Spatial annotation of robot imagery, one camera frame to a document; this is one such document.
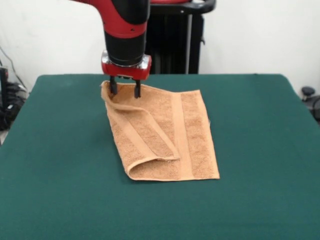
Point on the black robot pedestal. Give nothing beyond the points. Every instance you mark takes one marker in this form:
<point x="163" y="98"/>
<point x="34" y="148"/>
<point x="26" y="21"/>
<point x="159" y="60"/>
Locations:
<point x="175" y="45"/>

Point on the black box with red light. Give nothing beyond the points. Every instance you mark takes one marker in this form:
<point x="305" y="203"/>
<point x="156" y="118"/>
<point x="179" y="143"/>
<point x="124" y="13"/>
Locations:
<point x="3" y="85"/>

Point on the tan terry towel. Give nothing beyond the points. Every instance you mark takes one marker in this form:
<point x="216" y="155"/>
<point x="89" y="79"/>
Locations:
<point x="162" y="120"/>

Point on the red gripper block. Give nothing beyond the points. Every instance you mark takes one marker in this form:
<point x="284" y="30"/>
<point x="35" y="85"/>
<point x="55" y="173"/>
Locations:
<point x="125" y="72"/>

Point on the dark green table cloth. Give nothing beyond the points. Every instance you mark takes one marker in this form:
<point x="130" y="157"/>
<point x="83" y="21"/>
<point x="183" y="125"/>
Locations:
<point x="75" y="150"/>

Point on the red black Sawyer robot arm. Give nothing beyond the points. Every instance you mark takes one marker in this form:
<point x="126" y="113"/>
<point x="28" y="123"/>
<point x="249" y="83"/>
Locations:
<point x="125" y="37"/>

